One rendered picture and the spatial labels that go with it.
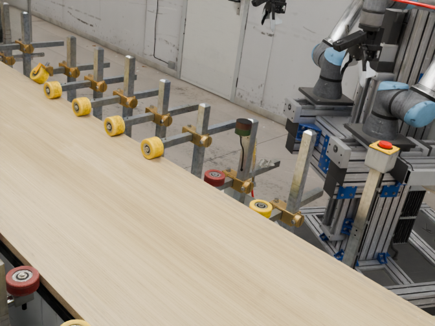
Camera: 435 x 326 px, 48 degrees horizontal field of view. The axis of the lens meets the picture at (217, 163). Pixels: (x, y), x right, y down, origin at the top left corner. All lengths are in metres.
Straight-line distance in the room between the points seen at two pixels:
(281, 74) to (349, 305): 3.78
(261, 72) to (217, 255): 3.83
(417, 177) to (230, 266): 1.06
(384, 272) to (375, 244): 0.15
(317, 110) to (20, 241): 1.62
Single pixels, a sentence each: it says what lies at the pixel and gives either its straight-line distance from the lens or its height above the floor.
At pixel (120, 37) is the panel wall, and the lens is 6.88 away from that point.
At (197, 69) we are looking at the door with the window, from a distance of 5.76.
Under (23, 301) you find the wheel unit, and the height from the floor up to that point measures 0.84.
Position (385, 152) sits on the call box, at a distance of 1.52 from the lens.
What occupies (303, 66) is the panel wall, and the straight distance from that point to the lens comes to 4.80.
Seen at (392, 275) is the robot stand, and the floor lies 0.23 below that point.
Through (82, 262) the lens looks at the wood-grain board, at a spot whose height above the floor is 0.90.
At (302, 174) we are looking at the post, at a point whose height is 1.02.
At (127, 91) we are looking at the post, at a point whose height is 1.00.
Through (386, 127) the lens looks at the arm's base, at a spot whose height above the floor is 1.09.
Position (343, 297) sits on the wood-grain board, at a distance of 1.40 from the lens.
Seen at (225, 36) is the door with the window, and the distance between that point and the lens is 5.42.
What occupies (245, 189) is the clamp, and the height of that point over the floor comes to 0.85.
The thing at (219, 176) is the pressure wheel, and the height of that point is 0.91.
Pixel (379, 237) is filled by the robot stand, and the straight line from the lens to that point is 2.77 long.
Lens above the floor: 1.76
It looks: 26 degrees down
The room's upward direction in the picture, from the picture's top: 8 degrees clockwise
